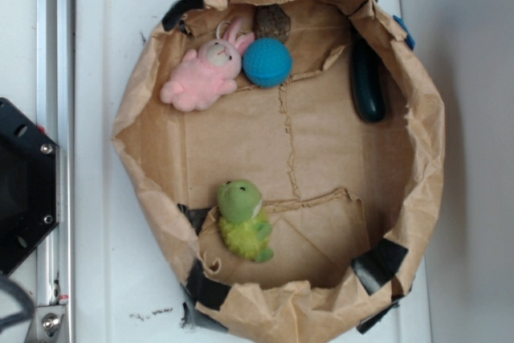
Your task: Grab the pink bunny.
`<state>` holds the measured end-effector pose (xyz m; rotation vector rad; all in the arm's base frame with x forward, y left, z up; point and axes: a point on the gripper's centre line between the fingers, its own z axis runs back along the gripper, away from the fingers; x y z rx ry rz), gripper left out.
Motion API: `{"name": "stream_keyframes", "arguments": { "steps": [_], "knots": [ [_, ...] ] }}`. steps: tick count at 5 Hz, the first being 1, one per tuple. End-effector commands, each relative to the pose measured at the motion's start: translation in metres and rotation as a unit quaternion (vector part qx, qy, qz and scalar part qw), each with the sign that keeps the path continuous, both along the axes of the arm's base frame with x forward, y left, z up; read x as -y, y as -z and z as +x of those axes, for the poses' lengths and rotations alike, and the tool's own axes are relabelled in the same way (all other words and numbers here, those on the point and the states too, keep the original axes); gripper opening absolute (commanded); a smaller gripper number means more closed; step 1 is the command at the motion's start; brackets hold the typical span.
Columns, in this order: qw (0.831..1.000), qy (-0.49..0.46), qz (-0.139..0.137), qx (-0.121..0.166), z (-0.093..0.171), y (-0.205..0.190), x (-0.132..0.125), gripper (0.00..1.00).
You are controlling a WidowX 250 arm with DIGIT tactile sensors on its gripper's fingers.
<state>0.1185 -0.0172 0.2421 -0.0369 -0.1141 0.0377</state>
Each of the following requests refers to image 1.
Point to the pink plush bunny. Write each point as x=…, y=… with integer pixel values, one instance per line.
x=206, y=74

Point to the brown paper bag tray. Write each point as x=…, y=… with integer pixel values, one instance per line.
x=353, y=204

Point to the green plush turtle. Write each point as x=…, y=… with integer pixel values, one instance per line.
x=243, y=223

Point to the blue dimpled ball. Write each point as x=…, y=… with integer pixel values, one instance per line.
x=267, y=62

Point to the grey brown rock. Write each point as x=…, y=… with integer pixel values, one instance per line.
x=271, y=22

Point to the dark green cucumber toy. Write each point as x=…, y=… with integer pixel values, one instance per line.
x=366, y=84

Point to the white plastic board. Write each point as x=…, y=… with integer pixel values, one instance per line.
x=124, y=289

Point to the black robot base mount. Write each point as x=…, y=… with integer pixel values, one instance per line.
x=28, y=187

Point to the aluminium extrusion rail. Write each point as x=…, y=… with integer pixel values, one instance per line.
x=55, y=86

